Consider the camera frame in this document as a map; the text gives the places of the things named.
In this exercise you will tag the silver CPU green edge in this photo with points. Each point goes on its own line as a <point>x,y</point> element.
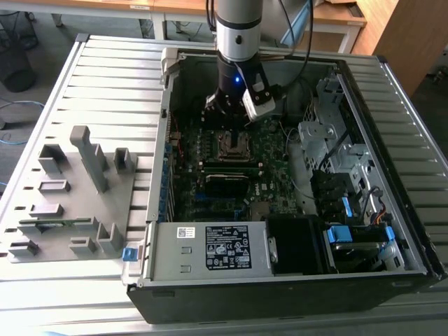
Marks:
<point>227,147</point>

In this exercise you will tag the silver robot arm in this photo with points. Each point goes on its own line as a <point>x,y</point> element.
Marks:
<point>238,21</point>

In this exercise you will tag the green motherboard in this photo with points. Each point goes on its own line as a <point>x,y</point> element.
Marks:
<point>276,168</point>

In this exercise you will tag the silver metal drive cage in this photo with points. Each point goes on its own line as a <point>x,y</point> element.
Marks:
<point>315,134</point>

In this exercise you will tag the black graphics card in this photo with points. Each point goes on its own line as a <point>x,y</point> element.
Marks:
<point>225,185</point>

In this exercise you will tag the brown chipset heatsink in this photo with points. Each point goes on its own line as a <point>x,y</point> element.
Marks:
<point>260,209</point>

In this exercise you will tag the black plastic drive bay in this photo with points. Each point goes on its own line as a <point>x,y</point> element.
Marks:
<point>329,189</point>

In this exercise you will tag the grey parts rack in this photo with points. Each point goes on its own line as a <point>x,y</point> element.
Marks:
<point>115,203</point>

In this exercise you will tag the blue plastic drive latch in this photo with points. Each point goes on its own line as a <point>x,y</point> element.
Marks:
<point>346,208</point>

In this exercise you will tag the black plastic shroud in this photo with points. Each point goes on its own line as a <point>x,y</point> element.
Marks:
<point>297,245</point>

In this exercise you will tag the grey power supply unit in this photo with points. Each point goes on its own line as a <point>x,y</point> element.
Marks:
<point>168,252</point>

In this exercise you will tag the wooden cabinet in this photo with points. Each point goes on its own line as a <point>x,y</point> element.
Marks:
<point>413,42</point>

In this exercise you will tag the hard disk in blue carrier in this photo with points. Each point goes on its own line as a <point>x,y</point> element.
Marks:
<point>339,234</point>

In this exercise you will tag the blue case latch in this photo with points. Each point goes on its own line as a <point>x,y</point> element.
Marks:
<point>129,254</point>

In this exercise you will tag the black mesh waste bin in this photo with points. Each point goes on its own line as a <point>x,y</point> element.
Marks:
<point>19,77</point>

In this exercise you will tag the green RAM stick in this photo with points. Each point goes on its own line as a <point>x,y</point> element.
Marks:
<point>75,221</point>

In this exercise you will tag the black open PC case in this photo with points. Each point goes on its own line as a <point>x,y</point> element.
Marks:
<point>245,304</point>

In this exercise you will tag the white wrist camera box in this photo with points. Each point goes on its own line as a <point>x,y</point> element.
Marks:
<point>259,108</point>

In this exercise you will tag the CPU socket metal frame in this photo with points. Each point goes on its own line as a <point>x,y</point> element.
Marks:
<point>221,154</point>

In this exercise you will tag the wooden desk white frame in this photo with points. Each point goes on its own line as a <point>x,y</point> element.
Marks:
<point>87,4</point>
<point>336,15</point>

